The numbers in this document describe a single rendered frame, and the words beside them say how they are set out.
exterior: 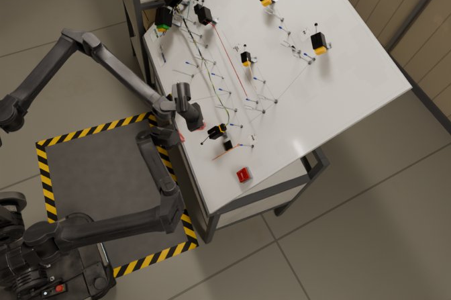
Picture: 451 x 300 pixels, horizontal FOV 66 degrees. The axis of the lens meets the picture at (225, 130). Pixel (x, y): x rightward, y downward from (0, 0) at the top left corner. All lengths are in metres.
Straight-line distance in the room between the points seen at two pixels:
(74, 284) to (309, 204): 1.69
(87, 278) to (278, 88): 1.54
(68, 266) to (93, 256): 0.14
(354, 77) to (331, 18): 0.26
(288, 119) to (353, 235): 1.56
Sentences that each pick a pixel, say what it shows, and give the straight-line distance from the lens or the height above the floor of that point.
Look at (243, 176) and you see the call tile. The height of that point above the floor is 1.11.
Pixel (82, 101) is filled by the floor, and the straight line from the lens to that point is 3.11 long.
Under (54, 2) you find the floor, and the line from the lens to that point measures 3.93.
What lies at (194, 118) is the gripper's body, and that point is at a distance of 1.33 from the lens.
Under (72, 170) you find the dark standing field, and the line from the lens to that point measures 2.84.
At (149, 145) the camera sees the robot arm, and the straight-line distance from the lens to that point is 1.33.
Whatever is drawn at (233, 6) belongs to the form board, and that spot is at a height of 1.32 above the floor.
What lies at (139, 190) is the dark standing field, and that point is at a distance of 2.68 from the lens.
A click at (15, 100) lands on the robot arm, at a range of 1.34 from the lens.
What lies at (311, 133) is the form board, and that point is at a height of 1.35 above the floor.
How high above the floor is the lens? 2.52
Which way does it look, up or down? 61 degrees down
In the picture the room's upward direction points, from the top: 13 degrees clockwise
